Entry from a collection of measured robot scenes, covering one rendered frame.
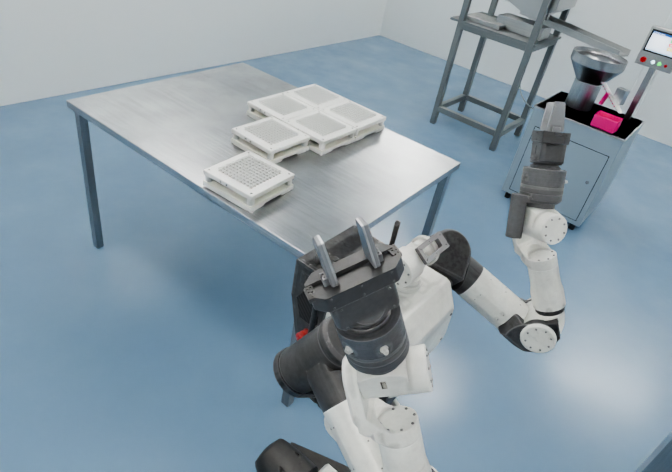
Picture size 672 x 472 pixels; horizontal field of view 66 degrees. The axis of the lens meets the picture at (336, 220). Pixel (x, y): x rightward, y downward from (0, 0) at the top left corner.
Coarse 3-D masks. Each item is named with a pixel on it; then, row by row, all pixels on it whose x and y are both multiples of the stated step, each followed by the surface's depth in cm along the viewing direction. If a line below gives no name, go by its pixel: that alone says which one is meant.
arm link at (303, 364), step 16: (304, 336) 94; (288, 352) 94; (304, 352) 90; (320, 352) 88; (288, 368) 92; (304, 368) 90; (320, 368) 89; (336, 368) 89; (288, 384) 93; (304, 384) 92; (320, 384) 88; (336, 384) 87; (320, 400) 89; (336, 400) 87
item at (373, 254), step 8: (360, 216) 60; (360, 224) 58; (368, 224) 58; (360, 232) 60; (368, 232) 58; (368, 240) 59; (368, 248) 59; (376, 248) 62; (368, 256) 61; (376, 256) 60; (376, 264) 60
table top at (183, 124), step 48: (96, 96) 243; (144, 96) 252; (192, 96) 260; (240, 96) 270; (144, 144) 214; (192, 144) 220; (384, 144) 250; (288, 192) 201; (336, 192) 207; (384, 192) 213; (288, 240) 177
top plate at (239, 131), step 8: (264, 120) 234; (232, 128) 223; (240, 128) 224; (240, 136) 221; (248, 136) 219; (296, 136) 226; (304, 136) 227; (256, 144) 216; (264, 144) 215; (280, 144) 218; (288, 144) 219; (296, 144) 223; (272, 152) 213
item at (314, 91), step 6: (300, 90) 268; (306, 90) 269; (312, 90) 271; (318, 90) 272; (324, 90) 274; (306, 96) 262; (312, 96) 264; (318, 96) 265; (324, 96) 267; (330, 96) 268; (318, 102) 259; (324, 102) 262
